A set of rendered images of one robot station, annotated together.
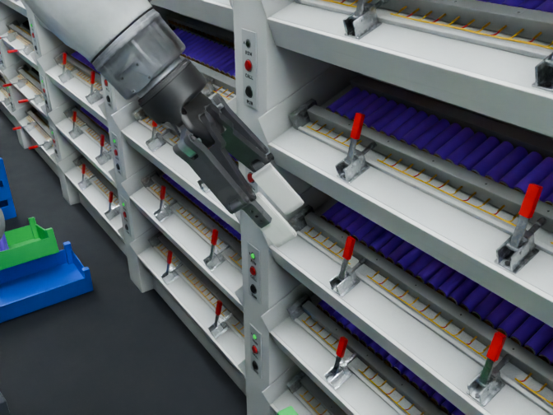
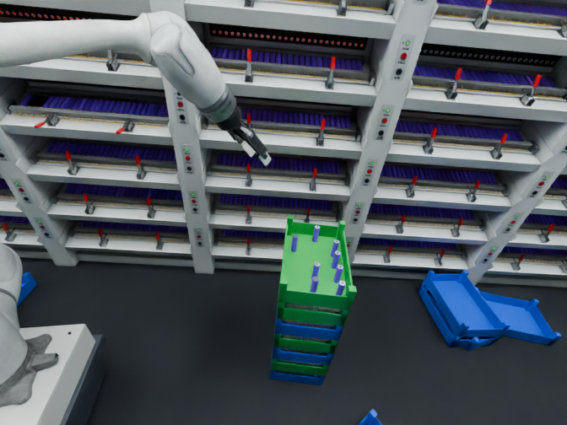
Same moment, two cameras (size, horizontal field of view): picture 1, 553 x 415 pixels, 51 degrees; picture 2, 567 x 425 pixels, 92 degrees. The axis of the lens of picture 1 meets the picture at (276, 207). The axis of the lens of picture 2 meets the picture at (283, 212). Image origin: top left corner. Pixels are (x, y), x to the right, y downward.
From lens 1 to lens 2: 0.65 m
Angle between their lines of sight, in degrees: 49
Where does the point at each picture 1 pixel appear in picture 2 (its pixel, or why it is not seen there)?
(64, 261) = not seen: outside the picture
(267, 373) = (207, 242)
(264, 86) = (193, 112)
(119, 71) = (224, 109)
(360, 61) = (253, 92)
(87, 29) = (216, 91)
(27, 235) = not seen: outside the picture
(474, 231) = (304, 140)
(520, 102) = (322, 94)
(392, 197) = (271, 140)
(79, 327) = (56, 302)
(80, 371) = (89, 315)
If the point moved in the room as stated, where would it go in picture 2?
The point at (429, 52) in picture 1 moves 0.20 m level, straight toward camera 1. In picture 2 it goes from (284, 83) to (330, 99)
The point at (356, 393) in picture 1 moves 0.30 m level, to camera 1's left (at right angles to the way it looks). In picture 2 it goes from (258, 221) to (208, 257)
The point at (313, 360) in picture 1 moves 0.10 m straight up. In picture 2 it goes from (234, 221) to (234, 203)
